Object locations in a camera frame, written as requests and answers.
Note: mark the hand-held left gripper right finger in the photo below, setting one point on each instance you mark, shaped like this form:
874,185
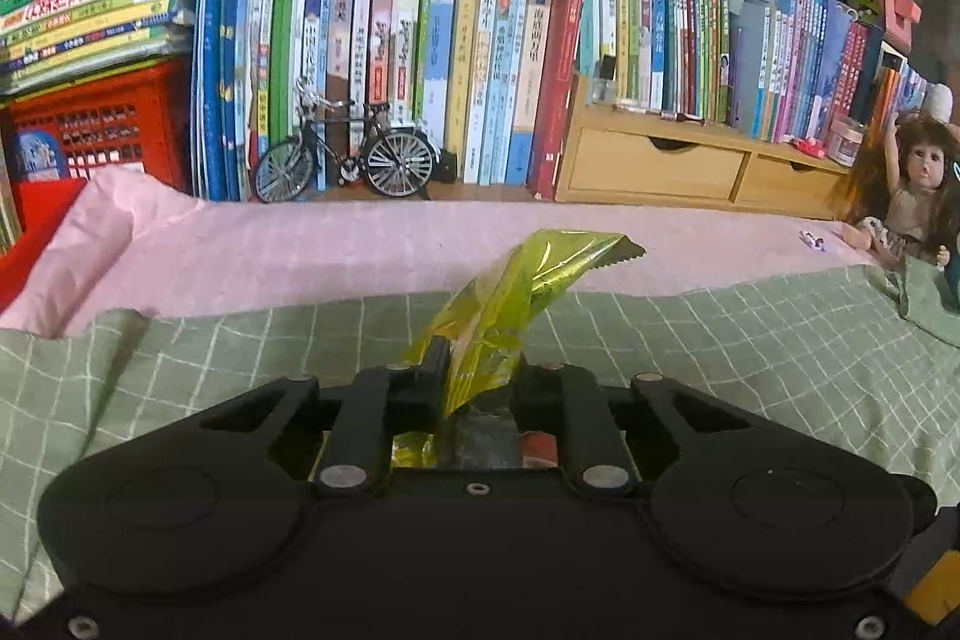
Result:
536,392

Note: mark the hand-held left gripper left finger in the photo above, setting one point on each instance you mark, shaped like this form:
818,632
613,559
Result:
427,377

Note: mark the yellow-green silver-lined wrapper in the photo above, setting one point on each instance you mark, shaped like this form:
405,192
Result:
525,287

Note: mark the green checked blanket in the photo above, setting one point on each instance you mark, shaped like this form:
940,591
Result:
750,347

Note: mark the model bicycle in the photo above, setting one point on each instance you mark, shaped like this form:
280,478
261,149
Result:
390,160

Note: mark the wooden drawer organizer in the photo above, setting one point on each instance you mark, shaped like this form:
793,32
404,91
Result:
652,160

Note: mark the pen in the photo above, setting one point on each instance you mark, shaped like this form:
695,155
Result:
660,114

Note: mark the row of large upright books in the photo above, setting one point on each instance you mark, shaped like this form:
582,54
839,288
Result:
450,70

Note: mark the small purple white object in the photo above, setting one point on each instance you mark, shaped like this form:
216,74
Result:
812,241

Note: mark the small glass bottle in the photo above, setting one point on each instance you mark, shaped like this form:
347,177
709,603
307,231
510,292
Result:
606,81

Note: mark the small pink toy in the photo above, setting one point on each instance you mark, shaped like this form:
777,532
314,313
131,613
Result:
806,145

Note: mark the small pink jar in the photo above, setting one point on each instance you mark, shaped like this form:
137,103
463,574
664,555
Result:
846,141

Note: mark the red plastic crate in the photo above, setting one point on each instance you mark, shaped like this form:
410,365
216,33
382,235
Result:
105,123

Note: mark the red plastic box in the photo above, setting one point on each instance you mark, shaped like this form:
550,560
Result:
30,265

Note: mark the blue cat plush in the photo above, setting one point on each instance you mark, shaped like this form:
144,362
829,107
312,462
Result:
952,280

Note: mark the brown-haired doll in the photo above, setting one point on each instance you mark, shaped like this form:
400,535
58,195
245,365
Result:
926,168

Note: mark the thin upright books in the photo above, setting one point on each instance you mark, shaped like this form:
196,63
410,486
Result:
9,205

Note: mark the stack of flat books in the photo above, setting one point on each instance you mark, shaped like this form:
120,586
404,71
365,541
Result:
97,18

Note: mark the white round object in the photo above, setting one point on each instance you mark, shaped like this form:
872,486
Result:
937,102

